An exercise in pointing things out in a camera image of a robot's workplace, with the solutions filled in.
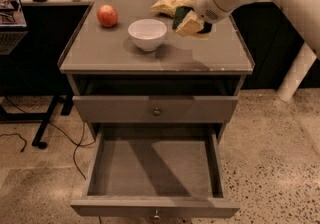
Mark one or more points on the white diagonal post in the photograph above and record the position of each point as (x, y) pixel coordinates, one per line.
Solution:
(296, 73)

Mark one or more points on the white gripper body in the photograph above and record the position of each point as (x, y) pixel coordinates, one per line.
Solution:
(206, 5)

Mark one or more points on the grey open middle drawer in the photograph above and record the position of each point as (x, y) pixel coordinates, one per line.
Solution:
(138, 169)

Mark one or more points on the grey drawer cabinet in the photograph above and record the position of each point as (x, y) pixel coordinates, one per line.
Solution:
(105, 62)

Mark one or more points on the grey top drawer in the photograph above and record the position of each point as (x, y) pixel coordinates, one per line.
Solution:
(139, 109)

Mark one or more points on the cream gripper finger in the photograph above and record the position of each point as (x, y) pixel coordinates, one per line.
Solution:
(190, 24)

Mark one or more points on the green yellow sponge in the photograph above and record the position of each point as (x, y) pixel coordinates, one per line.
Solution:
(179, 16)

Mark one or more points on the red apple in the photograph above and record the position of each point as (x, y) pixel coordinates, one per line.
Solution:
(107, 16)

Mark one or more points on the black side table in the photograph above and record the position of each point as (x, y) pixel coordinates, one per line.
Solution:
(13, 28)

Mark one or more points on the white bowl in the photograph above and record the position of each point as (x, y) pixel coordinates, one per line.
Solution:
(147, 34)

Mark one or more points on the brass drawer knob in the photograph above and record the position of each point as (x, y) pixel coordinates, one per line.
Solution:
(156, 112)
(156, 215)

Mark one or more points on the brass top drawer knob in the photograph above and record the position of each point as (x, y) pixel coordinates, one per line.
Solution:
(156, 112)

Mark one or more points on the brass middle drawer knob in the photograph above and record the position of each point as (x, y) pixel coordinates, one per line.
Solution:
(156, 215)

